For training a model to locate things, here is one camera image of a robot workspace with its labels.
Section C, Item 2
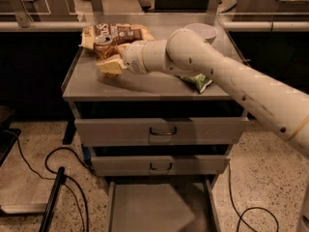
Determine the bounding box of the orange soda can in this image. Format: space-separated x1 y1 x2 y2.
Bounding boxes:
94 35 119 77

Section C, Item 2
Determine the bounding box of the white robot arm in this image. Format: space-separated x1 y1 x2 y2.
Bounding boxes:
95 28 309 157

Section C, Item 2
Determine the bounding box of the top drawer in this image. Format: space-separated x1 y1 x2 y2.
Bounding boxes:
75 117 248 147

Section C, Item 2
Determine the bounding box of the drawer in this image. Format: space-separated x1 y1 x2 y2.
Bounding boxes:
75 117 248 147
106 180 221 232
91 155 230 177

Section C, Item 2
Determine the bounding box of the grey drawer cabinet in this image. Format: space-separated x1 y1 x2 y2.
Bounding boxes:
61 13 266 186

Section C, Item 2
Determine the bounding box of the middle drawer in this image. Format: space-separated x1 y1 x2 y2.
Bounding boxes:
91 155 230 177

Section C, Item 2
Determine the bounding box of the bottom drawer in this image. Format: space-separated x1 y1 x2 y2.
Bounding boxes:
106 180 221 232

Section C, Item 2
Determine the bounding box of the brown snack bag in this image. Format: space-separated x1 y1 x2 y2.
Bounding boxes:
80 23 155 49

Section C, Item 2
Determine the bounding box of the green chip bag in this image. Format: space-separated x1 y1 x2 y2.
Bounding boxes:
180 73 212 94

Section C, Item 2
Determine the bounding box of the white bowl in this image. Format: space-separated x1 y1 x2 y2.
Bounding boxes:
185 23 217 44

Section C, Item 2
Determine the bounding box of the black bar on floor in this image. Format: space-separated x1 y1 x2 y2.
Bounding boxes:
39 167 65 232

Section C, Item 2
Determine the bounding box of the dark furniture left edge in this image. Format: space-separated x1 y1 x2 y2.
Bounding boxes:
0 105 21 166

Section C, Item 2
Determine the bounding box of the black cable left floor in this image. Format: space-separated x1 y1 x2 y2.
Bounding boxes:
3 129 95 232

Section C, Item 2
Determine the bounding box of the black cable floor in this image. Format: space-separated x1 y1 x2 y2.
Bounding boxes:
3 129 95 232
227 164 280 232

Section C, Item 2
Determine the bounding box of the white horizontal rail pipe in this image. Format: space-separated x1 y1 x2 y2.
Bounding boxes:
0 21 309 32

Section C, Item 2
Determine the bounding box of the black cable right floor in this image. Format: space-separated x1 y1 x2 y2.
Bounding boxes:
227 164 280 232

